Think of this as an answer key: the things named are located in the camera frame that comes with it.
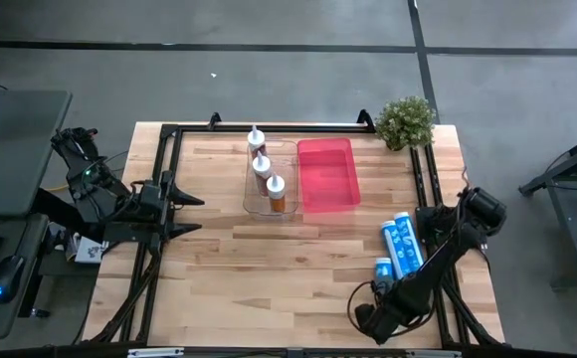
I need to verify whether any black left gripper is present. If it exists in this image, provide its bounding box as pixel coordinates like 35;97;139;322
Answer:
137;171;205;255

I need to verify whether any plain blue silicone tube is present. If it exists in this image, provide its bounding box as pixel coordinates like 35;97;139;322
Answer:
374;257;395;289

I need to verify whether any patterned blue silicone tube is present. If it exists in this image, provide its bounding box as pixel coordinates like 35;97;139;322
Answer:
380;220;409;279
392;211;425;274

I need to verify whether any orange sealant tube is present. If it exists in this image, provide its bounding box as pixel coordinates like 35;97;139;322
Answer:
252;150;274;196
266;172;288;214
247;124;268;161

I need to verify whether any white printed box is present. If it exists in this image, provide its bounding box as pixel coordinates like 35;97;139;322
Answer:
67;234;108;265

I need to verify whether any clear plastic bin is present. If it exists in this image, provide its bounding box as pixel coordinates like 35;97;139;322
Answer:
242;138;300;223

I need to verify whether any pink plastic bin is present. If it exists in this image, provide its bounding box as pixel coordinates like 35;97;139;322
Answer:
296;137;362;214

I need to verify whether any dark grey desk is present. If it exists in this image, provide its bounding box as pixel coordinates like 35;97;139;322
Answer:
0;89;74;218

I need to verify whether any black computer mouse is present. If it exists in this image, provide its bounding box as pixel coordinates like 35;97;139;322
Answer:
0;255;26;304

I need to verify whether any small potted green plant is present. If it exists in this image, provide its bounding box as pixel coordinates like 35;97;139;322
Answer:
374;94;438;152

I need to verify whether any grey desk surface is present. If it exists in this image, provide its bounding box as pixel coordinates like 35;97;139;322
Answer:
0;213;51;340

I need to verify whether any silver bracket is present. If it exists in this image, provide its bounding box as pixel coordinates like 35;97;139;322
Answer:
126;347;185;358
406;349;463;358

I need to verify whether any black aluminium table frame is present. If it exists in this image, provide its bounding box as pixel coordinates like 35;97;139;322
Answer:
82;107;506;349

